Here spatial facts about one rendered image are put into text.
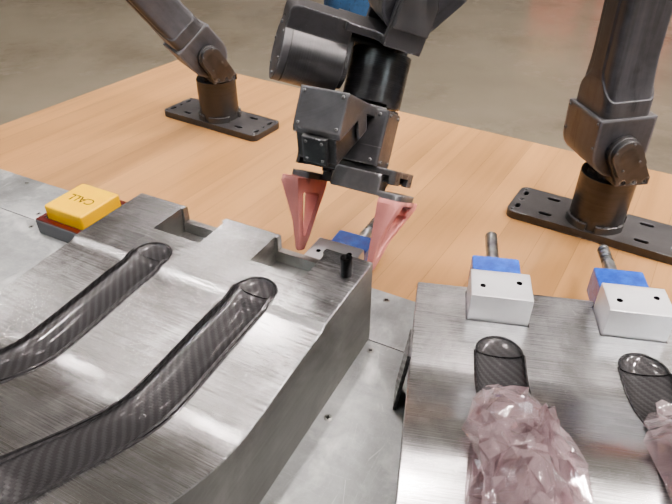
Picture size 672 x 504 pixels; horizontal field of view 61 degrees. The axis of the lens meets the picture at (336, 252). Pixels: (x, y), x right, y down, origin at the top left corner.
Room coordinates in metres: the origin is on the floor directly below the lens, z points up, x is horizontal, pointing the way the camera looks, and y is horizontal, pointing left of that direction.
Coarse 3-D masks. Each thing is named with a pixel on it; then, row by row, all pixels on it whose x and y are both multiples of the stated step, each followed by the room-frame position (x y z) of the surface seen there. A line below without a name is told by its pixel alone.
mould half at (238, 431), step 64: (64, 256) 0.41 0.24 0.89; (192, 256) 0.40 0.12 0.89; (0, 320) 0.33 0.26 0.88; (128, 320) 0.33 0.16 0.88; (192, 320) 0.32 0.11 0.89; (320, 320) 0.32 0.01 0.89; (0, 384) 0.25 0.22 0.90; (64, 384) 0.26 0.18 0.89; (128, 384) 0.26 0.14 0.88; (256, 384) 0.26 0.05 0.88; (320, 384) 0.31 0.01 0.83; (0, 448) 0.19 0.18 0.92; (128, 448) 0.20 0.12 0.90; (192, 448) 0.21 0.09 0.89; (256, 448) 0.23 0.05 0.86
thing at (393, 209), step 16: (336, 176) 0.47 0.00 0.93; (352, 176) 0.47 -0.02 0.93; (368, 176) 0.46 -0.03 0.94; (368, 192) 0.45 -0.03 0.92; (384, 192) 0.45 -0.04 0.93; (384, 208) 0.44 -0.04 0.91; (400, 208) 0.45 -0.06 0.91; (384, 224) 0.44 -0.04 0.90; (400, 224) 0.47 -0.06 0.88; (384, 240) 0.46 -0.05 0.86; (368, 256) 0.44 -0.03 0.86
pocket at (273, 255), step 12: (276, 240) 0.43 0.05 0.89; (264, 252) 0.42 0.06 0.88; (276, 252) 0.43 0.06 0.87; (288, 252) 0.43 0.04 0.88; (324, 252) 0.41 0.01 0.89; (264, 264) 0.41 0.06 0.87; (276, 264) 0.43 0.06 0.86; (288, 264) 0.42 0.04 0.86; (300, 264) 0.42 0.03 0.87; (312, 264) 0.41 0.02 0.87
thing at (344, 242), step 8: (368, 224) 0.54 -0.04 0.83; (344, 232) 0.51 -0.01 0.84; (360, 232) 0.53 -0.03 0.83; (368, 232) 0.52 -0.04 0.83; (320, 240) 0.48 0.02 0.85; (328, 240) 0.48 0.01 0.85; (336, 240) 0.50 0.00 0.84; (344, 240) 0.50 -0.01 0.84; (352, 240) 0.50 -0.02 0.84; (360, 240) 0.50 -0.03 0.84; (368, 240) 0.50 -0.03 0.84; (312, 248) 0.46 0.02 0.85; (320, 248) 0.46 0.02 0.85; (328, 248) 0.46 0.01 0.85; (336, 248) 0.46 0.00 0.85; (344, 248) 0.46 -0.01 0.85; (352, 248) 0.46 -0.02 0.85; (360, 248) 0.48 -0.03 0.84; (368, 248) 0.48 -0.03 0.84; (312, 256) 0.45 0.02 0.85; (320, 256) 0.45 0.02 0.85; (352, 256) 0.45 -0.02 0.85; (360, 256) 0.45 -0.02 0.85
